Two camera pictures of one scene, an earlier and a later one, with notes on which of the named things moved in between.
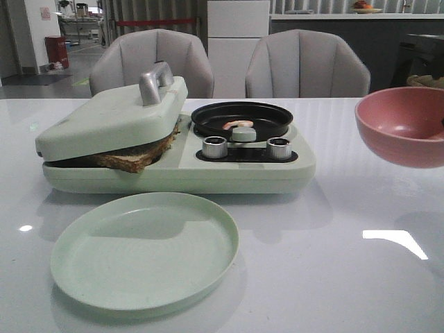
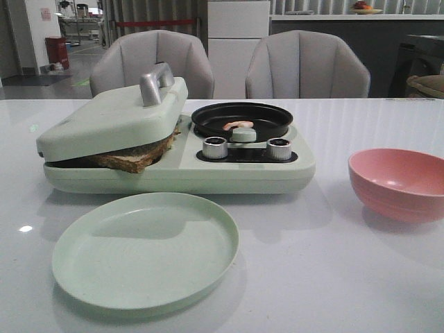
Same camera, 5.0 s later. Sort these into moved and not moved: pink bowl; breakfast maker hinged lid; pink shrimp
Moved: pink bowl
Not moved: breakfast maker hinged lid; pink shrimp
